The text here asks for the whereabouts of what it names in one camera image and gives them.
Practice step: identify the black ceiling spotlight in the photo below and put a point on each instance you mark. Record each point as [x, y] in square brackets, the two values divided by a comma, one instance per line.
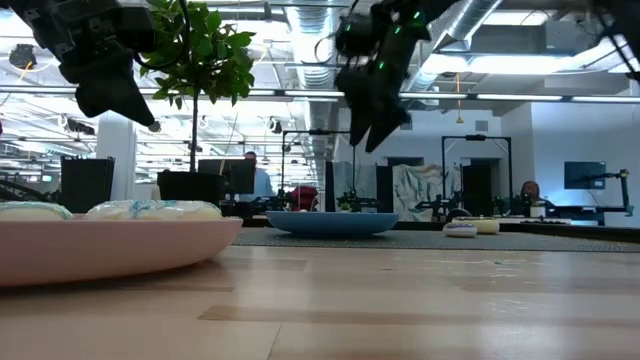
[22, 56]

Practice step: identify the black aluminium table frame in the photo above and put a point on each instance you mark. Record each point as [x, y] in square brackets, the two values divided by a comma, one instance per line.
[600, 233]

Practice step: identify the large silver ventilation duct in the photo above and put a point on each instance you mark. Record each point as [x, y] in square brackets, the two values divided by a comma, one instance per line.
[470, 20]

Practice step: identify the large white blue-drizzled donut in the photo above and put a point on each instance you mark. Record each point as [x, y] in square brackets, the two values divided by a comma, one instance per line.
[150, 211]

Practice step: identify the large chocolate sprinkled donut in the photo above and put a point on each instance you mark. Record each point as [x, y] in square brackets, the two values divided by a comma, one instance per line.
[487, 226]

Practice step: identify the painted cloth backdrop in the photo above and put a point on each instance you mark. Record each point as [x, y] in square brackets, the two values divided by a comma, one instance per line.
[420, 187]

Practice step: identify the person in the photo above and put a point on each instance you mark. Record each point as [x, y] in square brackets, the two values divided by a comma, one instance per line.
[262, 185]
[530, 191]

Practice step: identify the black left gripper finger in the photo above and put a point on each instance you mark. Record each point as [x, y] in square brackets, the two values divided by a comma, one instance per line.
[112, 92]

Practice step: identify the white pillar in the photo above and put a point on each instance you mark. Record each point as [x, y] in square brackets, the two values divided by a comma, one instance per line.
[116, 155]

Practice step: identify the ribbed silver ventilation duct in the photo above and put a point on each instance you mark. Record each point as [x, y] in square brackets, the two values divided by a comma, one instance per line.
[312, 20]

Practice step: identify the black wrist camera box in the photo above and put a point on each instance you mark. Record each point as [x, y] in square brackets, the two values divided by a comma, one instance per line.
[355, 35]

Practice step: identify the black computer monitor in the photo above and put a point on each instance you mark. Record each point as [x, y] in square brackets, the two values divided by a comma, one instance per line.
[235, 175]

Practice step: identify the blue plate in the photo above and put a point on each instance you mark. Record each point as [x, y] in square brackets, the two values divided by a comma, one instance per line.
[332, 225]

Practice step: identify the large green frosted donut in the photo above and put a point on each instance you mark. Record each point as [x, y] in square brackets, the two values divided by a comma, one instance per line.
[30, 212]

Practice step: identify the wall-mounted dark screen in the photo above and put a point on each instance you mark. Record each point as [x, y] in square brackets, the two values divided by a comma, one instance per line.
[585, 175]

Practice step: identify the green artificial tree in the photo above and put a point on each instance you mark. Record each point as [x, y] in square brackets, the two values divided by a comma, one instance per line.
[210, 55]

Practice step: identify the black background robot arm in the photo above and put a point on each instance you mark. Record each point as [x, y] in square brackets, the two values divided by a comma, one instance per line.
[623, 190]

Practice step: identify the black background rig frame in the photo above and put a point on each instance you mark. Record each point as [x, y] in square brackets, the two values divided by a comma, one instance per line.
[475, 137]
[320, 132]

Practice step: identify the pink plate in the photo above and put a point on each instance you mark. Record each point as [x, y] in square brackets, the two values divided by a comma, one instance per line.
[125, 255]

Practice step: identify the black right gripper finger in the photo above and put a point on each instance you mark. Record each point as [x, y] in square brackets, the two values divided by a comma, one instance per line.
[387, 110]
[360, 100]

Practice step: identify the small purple frosted donut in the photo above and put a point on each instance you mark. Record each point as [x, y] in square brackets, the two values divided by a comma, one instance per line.
[460, 231]

